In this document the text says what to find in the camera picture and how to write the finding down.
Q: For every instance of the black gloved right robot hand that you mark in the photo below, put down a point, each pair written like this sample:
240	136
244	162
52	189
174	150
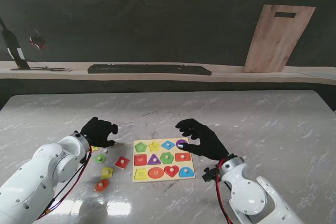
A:
210	146

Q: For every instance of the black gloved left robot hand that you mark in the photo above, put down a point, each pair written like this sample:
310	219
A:
98	132

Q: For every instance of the yellow star puzzle piece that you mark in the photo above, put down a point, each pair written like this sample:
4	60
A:
94	149

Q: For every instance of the green pentagon puzzle piece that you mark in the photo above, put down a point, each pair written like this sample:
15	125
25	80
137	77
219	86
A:
98	160

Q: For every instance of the purple circle puzzle piece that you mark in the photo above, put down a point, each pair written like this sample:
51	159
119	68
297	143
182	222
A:
179	142

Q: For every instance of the orange rectangle puzzle piece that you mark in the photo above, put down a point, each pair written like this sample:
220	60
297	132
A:
178	159

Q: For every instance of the blue semicircle puzzle piece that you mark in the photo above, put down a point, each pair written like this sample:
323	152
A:
183	174

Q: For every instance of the yellow trapezoid puzzle piece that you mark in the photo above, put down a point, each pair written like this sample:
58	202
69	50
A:
105	174

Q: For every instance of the blue diamond puzzle piece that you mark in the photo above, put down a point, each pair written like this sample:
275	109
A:
165	145

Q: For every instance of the green hexagon puzzle piece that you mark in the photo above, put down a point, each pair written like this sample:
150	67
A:
163	159

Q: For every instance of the red heart puzzle piece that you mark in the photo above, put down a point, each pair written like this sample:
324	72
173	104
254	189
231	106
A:
168	172

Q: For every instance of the purple triangle puzzle piece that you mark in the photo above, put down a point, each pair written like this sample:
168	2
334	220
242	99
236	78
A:
152	161

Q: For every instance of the yellow wooden shape puzzle board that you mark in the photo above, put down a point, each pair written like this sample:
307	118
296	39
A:
155	179

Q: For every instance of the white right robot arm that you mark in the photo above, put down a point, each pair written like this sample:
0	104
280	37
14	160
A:
249	195

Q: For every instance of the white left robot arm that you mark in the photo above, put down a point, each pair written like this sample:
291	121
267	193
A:
39	176

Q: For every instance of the red square puzzle piece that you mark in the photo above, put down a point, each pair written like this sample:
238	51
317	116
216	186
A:
121	163

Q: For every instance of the orange oval puzzle piece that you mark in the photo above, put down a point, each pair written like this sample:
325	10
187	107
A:
101	187

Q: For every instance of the wooden cutting board with slot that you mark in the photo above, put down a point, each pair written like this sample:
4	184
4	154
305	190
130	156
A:
278	40

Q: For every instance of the small white scrap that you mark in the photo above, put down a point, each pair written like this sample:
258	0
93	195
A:
105	151

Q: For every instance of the light wooden shelf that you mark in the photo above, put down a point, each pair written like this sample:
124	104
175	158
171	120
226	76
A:
236	75

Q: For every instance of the flat tray under bottle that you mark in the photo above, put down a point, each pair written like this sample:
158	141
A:
52	69

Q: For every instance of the red wine glass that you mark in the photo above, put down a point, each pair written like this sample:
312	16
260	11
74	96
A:
38	42

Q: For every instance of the dark wine bottle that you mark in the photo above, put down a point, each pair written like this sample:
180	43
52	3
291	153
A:
14	45

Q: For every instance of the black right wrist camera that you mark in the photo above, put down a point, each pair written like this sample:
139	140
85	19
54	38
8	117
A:
209	175

